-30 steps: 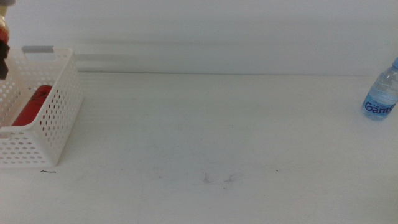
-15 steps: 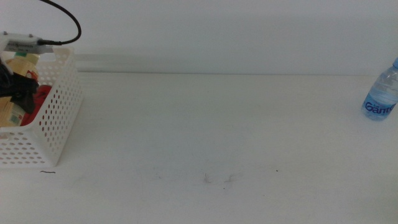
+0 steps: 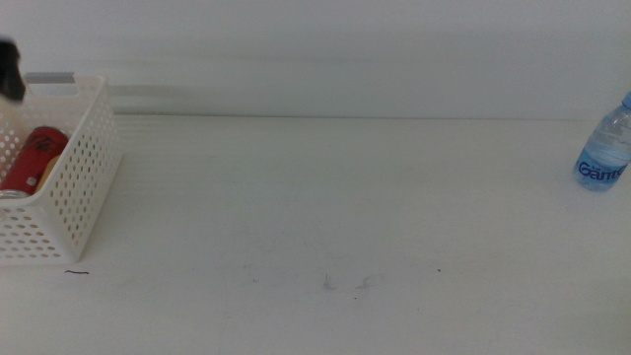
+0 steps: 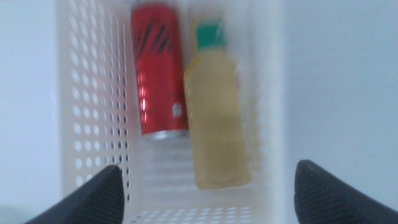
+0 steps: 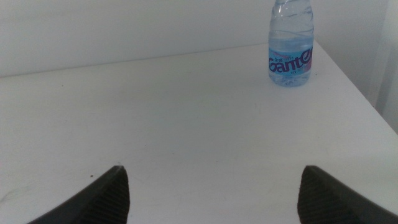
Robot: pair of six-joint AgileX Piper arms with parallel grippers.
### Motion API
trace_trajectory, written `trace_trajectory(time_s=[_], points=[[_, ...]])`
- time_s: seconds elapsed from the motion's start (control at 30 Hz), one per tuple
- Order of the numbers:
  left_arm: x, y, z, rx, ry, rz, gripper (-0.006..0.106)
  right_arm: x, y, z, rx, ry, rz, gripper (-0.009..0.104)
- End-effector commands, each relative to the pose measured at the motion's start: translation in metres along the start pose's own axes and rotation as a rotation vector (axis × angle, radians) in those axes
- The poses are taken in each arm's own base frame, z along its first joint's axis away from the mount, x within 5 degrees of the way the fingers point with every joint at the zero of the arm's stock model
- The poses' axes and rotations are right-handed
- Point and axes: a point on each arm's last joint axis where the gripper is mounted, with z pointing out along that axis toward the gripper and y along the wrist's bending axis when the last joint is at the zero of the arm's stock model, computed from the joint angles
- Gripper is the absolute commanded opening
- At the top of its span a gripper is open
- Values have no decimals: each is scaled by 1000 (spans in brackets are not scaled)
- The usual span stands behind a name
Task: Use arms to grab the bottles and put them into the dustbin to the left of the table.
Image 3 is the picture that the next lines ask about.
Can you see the red cola can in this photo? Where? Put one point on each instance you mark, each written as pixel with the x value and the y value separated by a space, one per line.
pixel 32 160

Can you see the clear water bottle blue label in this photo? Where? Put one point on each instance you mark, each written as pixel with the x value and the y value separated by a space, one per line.
pixel 604 158

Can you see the white perforated plastic basket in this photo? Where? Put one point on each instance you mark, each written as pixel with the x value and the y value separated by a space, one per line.
pixel 74 197

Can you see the white wall trunking strip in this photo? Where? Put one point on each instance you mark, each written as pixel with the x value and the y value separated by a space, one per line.
pixel 197 98

